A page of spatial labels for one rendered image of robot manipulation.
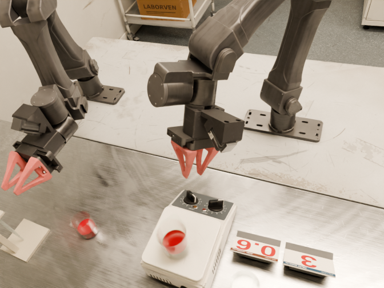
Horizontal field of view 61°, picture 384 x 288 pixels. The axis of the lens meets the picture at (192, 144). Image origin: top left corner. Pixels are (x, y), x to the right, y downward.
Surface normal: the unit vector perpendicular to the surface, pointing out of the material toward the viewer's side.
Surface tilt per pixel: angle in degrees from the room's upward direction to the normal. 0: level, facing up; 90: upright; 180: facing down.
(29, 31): 78
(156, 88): 63
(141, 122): 0
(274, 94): 73
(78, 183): 0
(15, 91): 90
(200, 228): 0
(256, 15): 85
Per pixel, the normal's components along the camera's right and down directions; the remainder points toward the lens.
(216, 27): -0.44, -0.40
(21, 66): 0.92, 0.20
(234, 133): 0.54, 0.36
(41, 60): 0.07, 0.61
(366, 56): -0.13, -0.64
